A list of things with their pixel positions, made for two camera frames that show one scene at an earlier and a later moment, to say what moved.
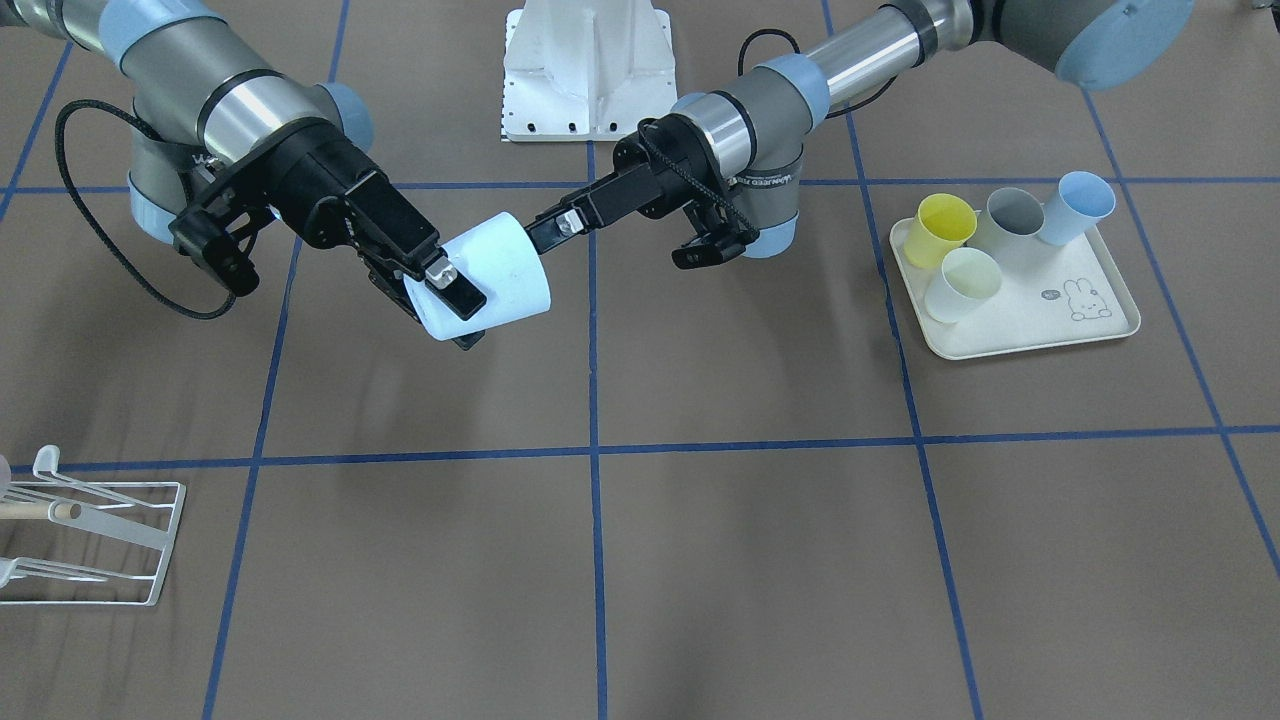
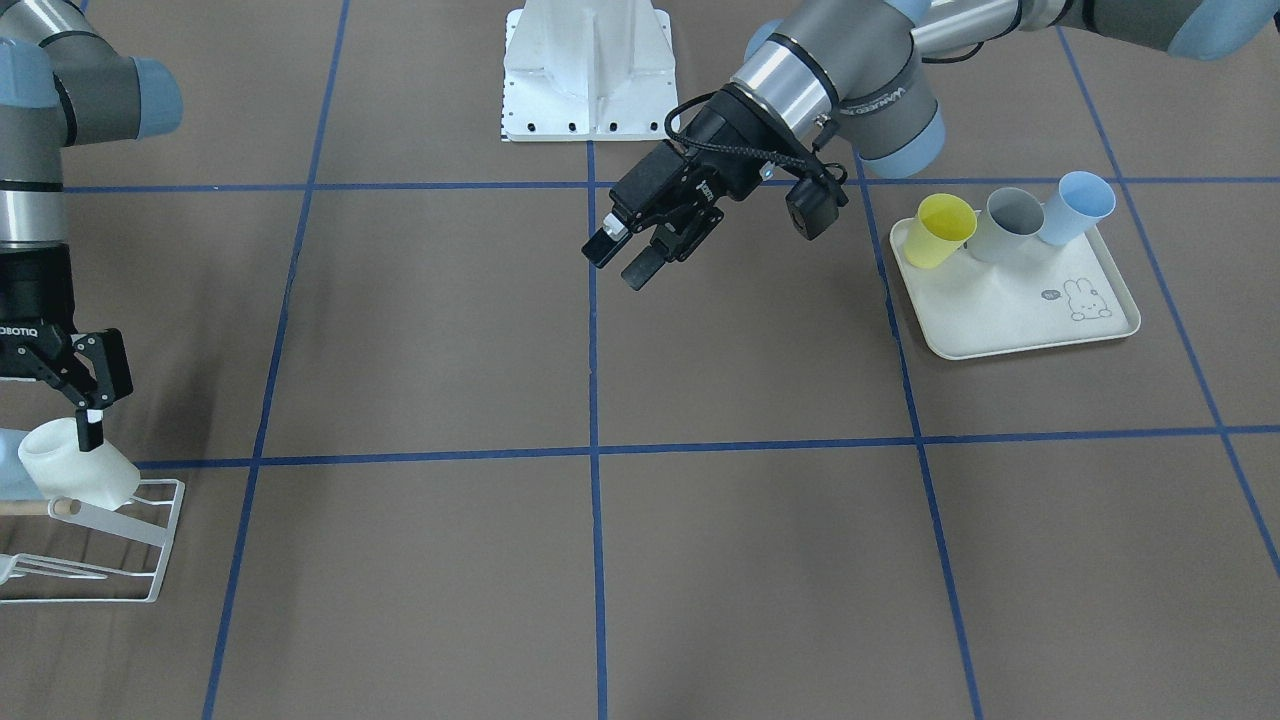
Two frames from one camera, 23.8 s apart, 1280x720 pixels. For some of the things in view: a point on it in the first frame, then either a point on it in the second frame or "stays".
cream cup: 966,280 → 102,477
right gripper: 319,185 → 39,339
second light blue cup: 1082,199 stays
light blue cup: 500,258 → 16,483
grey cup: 1008,226 stays
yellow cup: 942,223 stays
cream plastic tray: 1057,295 stays
